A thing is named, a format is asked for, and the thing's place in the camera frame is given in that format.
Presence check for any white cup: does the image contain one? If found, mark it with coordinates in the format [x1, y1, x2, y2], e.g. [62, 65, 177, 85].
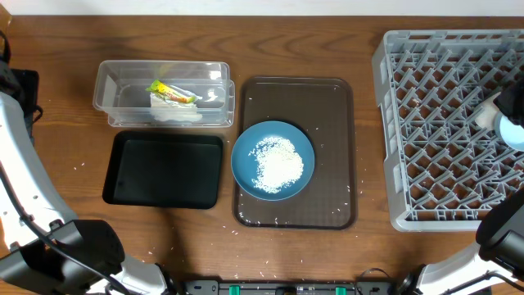
[475, 92, 501, 130]

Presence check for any light blue bowl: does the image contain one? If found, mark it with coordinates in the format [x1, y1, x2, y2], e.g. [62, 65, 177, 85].
[495, 112, 524, 152]

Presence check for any large dark blue plate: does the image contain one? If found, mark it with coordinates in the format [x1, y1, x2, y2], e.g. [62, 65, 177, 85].
[231, 120, 315, 202]

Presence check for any green yellow snack wrapper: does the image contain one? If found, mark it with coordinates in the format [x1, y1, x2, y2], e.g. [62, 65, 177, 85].
[147, 79, 197, 104]

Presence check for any white tissue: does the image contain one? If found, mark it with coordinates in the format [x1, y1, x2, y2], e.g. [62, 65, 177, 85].
[150, 93, 202, 122]

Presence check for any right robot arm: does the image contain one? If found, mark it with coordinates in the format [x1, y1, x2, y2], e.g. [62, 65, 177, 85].
[394, 79, 523, 294]

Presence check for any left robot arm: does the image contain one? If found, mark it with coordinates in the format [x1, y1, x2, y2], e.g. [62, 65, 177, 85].
[1, 42, 177, 294]

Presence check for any grey dishwasher rack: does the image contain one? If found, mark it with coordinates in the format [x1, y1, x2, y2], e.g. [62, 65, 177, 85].
[372, 29, 523, 232]

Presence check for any dark brown serving tray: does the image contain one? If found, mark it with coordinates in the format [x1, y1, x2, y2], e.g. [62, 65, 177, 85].
[233, 76, 357, 229]

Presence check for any pile of white rice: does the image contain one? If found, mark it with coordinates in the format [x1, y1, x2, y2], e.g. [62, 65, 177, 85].
[248, 136, 304, 194]

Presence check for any black plastic tray bin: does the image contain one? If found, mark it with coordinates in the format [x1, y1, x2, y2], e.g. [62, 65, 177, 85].
[102, 130, 224, 210]

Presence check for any clear plastic bin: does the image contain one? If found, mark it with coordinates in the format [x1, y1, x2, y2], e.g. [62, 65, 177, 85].
[93, 60, 235, 128]

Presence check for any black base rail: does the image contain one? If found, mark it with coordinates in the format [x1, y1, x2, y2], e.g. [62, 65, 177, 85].
[183, 279, 395, 295]

